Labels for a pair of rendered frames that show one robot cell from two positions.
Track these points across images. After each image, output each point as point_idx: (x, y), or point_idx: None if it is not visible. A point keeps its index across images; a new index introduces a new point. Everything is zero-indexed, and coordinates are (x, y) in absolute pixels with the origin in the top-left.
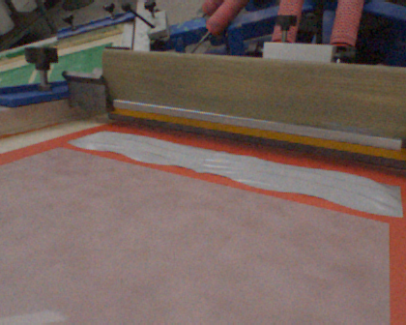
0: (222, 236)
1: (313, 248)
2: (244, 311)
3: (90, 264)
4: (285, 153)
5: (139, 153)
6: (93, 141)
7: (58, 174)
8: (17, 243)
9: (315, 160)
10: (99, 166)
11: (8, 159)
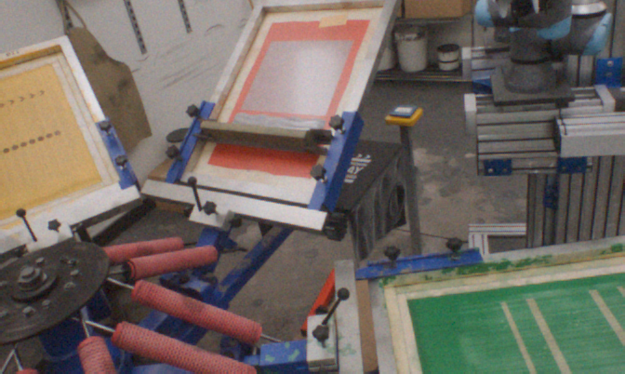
0: (272, 92)
1: (257, 95)
2: (269, 78)
3: (291, 76)
4: None
5: (296, 118)
6: (314, 122)
7: (313, 99)
8: (305, 75)
9: None
10: (305, 108)
11: (334, 100)
